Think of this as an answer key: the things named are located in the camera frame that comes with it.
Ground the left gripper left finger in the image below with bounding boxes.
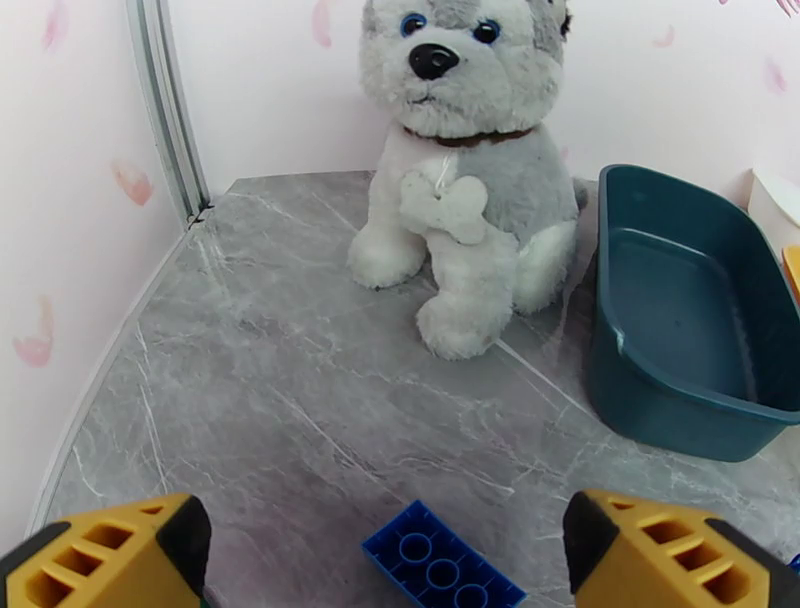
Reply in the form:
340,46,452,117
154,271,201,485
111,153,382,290
0,493,213,608

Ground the aluminium frame corner post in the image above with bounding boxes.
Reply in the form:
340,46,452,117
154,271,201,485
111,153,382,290
126,0,212,229

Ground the teal plastic bin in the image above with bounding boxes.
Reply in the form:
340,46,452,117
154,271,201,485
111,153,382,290
585,164,800,464

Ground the white plastic bin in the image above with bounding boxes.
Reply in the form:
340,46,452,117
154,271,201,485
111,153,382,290
746,167,800,259

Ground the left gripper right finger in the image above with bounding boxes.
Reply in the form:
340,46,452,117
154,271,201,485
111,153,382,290
562,489,800,608

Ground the grey white husky plush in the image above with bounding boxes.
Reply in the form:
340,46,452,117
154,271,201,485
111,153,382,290
346,0,590,362

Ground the yellow plastic bin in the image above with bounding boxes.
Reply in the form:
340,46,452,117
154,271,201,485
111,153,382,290
781,244,800,306

